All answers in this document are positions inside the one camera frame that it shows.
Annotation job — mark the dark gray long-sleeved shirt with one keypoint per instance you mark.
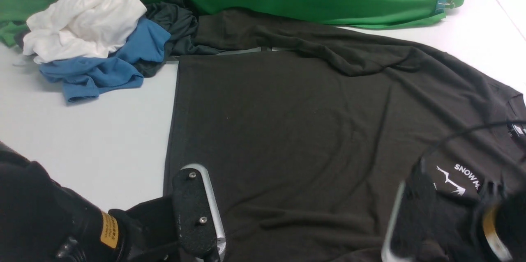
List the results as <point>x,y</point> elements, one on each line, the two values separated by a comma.
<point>306,143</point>

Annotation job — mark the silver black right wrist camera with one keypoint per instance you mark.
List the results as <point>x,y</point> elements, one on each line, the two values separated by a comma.
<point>387,255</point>

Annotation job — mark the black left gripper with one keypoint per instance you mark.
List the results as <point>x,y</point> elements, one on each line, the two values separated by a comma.
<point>150,232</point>

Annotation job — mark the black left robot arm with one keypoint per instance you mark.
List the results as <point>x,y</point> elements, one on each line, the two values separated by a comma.
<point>43,221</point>

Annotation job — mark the blue binder clip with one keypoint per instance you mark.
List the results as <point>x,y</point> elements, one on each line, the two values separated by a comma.
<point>443,5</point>

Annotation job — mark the crumpled dark teal shirt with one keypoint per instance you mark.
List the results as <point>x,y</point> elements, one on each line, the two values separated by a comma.
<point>180,19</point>

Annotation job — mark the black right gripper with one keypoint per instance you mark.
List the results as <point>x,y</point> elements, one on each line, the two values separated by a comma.
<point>447,226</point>

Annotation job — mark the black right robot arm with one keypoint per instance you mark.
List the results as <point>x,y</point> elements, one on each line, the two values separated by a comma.
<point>511,220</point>

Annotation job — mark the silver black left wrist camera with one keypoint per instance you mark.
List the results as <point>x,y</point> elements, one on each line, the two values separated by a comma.
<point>199,228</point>

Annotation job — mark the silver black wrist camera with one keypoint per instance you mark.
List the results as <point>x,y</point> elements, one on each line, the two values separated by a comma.
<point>199,228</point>
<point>387,255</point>

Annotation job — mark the crumpled white shirt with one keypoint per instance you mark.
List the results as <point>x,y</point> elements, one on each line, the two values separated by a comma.
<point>81,28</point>

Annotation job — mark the crumpled blue shirt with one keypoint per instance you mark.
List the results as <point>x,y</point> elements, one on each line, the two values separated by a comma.
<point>86,78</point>

